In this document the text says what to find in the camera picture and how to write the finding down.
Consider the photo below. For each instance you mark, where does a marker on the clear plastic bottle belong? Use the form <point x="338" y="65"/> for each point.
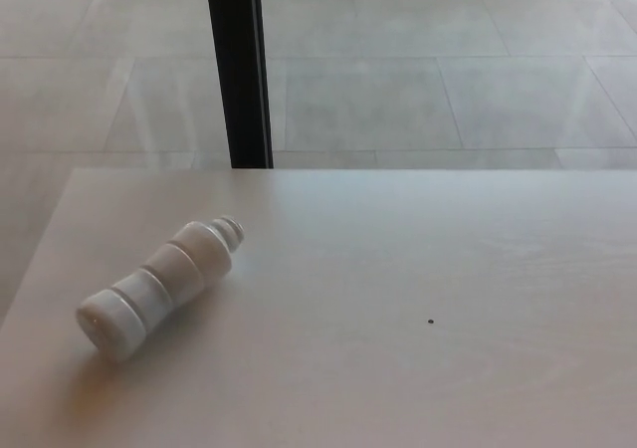
<point x="159" y="284"/>

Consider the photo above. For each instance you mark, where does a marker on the black vertical post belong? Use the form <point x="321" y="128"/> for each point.
<point x="241" y="65"/>

